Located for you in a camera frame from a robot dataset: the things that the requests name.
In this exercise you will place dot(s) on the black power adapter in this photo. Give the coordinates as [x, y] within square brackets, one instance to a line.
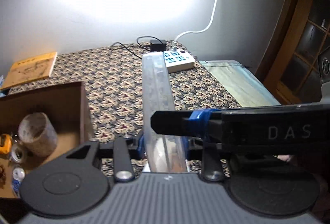
[158, 45]

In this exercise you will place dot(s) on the yellow book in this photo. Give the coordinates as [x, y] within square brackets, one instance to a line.
[30, 69]

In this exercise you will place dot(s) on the patterned tape roll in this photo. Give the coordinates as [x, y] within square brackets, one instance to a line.
[38, 134]

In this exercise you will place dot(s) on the blue white small roll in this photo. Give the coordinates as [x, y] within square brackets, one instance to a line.
[18, 175]

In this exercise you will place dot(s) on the brown cardboard box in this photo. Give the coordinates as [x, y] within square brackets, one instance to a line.
[66, 106]

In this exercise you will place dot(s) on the white power strip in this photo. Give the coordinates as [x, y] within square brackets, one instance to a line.
[178, 60]

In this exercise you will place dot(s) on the floral patterned tablecloth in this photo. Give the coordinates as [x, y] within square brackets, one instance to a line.
[112, 78]

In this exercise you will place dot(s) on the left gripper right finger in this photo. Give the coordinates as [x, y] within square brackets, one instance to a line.
[185, 142]

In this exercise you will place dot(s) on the light green mat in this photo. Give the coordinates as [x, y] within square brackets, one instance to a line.
[240, 83]

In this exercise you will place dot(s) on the yellow tape measure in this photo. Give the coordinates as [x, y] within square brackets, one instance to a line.
[5, 144]

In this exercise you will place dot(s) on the wooden glass cabinet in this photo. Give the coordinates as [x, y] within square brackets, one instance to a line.
[291, 67]

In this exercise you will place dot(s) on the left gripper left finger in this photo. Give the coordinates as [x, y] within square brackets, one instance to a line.
[141, 146]

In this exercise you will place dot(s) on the finger of the right gripper blue tape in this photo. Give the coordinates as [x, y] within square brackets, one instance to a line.
[204, 123]

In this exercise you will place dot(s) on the small silver tape roll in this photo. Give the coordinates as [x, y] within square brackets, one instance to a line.
[18, 153]

